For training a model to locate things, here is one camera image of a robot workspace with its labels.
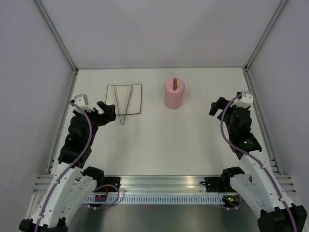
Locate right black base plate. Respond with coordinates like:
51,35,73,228
199,177,236,193

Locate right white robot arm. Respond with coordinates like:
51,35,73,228
209,92,308,232

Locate pink cylindrical lunch box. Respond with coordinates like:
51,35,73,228
164,88,184,110

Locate white slotted cable duct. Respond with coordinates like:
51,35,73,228
83,194,239,205

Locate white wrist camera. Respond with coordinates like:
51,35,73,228
71,94,94,113
235,91,253,108

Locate aluminium front rail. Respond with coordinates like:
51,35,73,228
33,175,296,195

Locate left aluminium frame post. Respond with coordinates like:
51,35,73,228
32,0,78,74

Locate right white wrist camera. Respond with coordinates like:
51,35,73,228
235,91,253,108

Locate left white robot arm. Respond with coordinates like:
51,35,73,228
19,100,116,232

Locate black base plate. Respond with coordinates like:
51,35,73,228
199,177,236,193
95,176,121,193

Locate pink lid with brown handle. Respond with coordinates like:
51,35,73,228
164,78,185,95

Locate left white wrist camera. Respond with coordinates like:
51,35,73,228
71,94,94,113

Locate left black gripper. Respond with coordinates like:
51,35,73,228
73,101,116,145

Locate metal tongs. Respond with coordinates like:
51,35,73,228
114,85,133,126

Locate right aluminium frame post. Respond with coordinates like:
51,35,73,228
243,0,289,72

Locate aluminium frame post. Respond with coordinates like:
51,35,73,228
32,0,78,74
243,0,289,72

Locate white square plate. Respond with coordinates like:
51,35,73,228
105,84,142,115

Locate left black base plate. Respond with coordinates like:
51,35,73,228
95,176,121,193

